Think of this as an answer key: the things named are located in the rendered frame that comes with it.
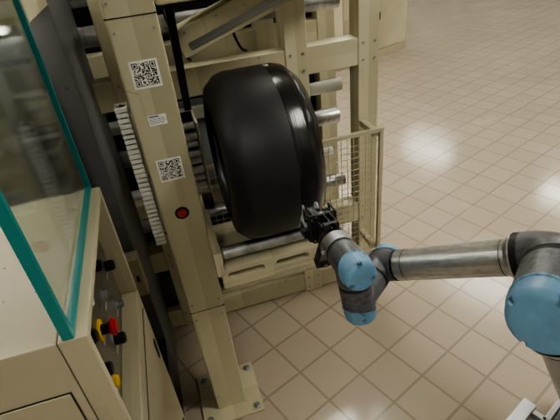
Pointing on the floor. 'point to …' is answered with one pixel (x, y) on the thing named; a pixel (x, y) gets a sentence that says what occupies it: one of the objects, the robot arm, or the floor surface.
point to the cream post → (175, 189)
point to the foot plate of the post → (252, 404)
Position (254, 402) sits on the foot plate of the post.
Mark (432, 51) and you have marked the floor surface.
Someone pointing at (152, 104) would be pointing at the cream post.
